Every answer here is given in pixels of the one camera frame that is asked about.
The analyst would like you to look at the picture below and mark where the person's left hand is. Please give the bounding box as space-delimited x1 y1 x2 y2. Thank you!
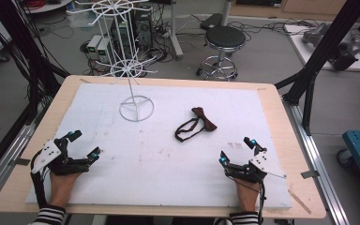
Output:
49 172 83 208

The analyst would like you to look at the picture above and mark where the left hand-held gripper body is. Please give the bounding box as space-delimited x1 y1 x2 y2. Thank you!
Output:
30 137 91 176

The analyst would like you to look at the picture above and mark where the black round stool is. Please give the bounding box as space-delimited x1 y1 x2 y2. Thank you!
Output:
195 24 248 82

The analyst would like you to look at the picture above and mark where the person's right hand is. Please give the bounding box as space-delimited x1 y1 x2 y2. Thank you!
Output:
234 179 261 214

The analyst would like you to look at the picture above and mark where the white wire display rack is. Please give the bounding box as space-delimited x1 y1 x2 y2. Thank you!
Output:
66 0 158 123

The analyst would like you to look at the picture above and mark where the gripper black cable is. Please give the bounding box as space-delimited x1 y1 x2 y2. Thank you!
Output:
30 149 50 209
256 180 267 225

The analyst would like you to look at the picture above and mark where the grey power supply unit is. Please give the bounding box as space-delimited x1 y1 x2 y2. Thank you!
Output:
86 34 103 60
97 37 113 65

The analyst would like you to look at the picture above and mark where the grey robot machine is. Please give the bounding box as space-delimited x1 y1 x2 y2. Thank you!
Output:
301 22 360 71

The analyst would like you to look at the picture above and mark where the floor cable tangle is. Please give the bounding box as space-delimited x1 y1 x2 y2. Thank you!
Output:
226 18 322 38

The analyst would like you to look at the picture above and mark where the grey tape piece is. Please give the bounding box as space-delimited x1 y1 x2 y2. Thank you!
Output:
300 170 321 180
8 157 32 167

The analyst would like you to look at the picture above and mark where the red cable coil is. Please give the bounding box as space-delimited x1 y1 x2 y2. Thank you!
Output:
23 0 47 9

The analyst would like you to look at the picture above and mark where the grey metal table leg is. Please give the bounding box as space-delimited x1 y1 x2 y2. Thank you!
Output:
168 0 185 61

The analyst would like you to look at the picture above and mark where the thin wooden stick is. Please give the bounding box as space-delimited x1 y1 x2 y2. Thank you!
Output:
287 188 312 216

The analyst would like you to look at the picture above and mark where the brown bow tie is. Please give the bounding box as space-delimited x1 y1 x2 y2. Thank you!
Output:
174 106 218 143

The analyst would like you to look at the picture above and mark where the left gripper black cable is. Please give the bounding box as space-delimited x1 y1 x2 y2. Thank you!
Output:
30 149 50 209

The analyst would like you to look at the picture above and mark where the black flat floor device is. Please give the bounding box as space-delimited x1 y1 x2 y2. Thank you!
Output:
199 12 223 31

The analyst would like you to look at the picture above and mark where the white floor platform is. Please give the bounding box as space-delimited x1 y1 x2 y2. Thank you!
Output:
283 23 360 73

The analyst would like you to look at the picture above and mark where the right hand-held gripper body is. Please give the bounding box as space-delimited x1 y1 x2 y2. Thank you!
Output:
226 151 288 185

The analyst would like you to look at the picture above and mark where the white foam mat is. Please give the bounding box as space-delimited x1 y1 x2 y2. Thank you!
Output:
25 82 293 210

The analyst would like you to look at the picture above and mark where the black computer tower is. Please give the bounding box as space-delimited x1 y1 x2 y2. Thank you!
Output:
133 11 155 53

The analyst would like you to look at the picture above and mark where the aluminium rail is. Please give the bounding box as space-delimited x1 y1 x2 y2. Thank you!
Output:
0 102 46 207
281 98 352 225

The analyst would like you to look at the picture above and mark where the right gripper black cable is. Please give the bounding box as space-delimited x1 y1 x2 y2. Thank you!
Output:
256 180 267 225

